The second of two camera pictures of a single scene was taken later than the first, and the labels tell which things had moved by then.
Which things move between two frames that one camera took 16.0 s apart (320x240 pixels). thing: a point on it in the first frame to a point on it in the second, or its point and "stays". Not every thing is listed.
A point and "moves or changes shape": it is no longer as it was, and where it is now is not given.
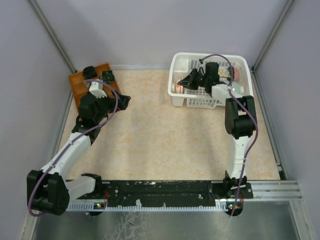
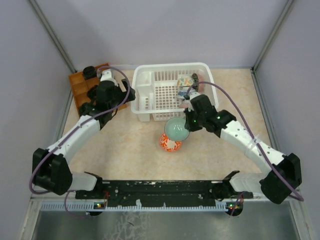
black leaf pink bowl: (236, 74) moves or changes shape
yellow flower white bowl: (223, 71) moves or changes shape
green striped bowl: (237, 89) to (174, 129)
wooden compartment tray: (80, 85) stays
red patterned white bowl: (179, 89) to (169, 145)
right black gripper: (189, 82) to (188, 125)
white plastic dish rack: (234, 69) to (154, 96)
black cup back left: (89, 72) stays
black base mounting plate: (190, 193) stays
